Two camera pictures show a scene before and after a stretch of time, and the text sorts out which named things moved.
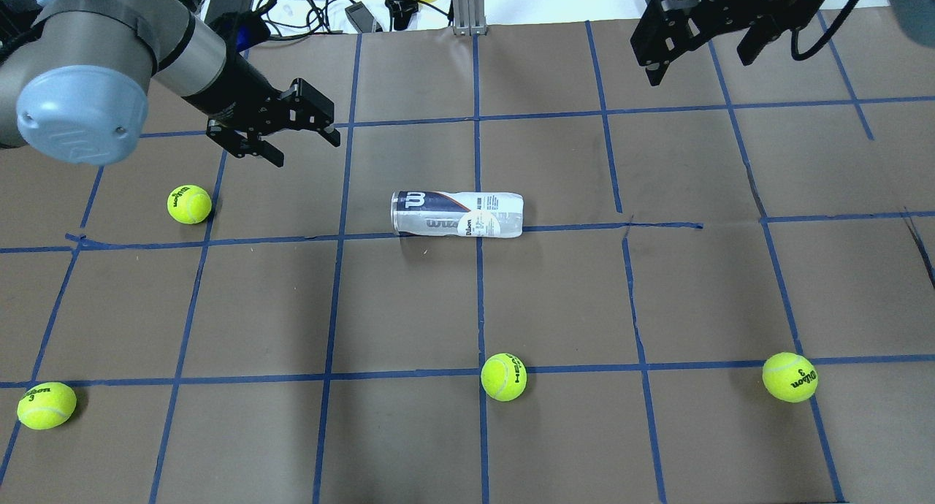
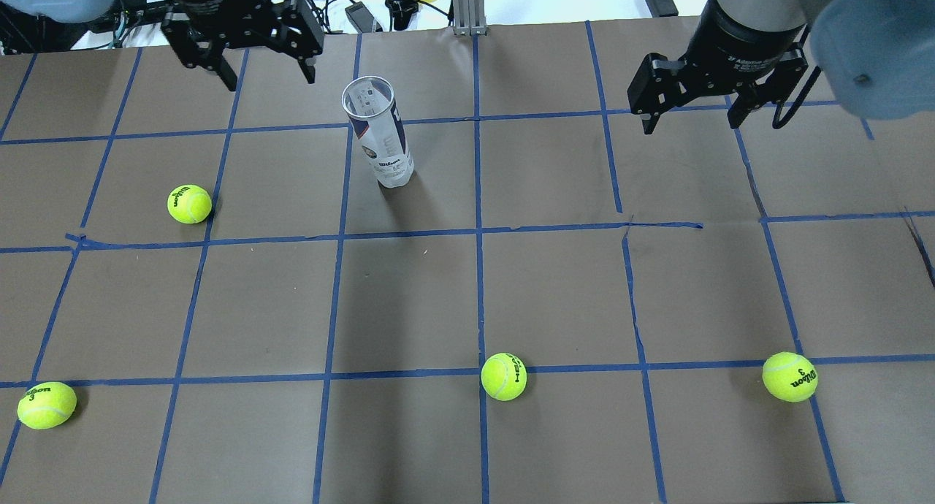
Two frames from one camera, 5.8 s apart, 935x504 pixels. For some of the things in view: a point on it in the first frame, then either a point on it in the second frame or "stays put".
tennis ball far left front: (47, 406) stays put
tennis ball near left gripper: (189, 204) stays put
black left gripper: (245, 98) → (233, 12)
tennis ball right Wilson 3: (790, 377) stays put
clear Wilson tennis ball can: (450, 213) → (369, 103)
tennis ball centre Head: (503, 376) stays put
